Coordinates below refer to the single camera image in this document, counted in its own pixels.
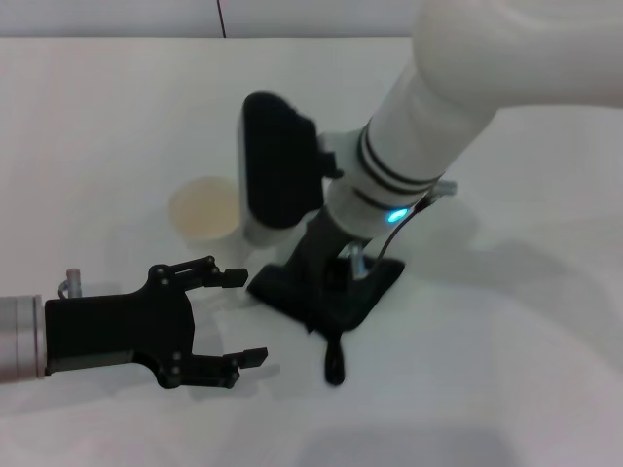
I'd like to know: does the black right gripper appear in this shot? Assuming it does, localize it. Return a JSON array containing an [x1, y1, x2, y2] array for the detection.
[[167, 215, 365, 294]]

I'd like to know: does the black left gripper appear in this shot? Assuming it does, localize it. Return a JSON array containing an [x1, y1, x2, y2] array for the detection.
[[45, 265, 270, 390]]

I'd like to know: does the dark blue rag with loop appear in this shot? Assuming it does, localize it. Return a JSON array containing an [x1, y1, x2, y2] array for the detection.
[[245, 255, 408, 385]]

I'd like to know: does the translucent plastic cup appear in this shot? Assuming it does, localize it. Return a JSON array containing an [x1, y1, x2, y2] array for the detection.
[[167, 176, 242, 243]]

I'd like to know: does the silver right gripper cable connector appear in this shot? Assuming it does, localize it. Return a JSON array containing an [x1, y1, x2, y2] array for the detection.
[[348, 180, 458, 282]]

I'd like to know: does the silver gripper cable connector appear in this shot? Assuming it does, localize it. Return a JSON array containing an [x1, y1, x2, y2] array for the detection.
[[57, 268, 84, 298], [348, 180, 458, 282]]

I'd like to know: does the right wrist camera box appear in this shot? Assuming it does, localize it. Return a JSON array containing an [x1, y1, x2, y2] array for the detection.
[[236, 90, 340, 249]]

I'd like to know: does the silver left gripper cable connector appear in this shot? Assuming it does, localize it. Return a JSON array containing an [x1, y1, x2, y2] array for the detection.
[[57, 268, 84, 298]]

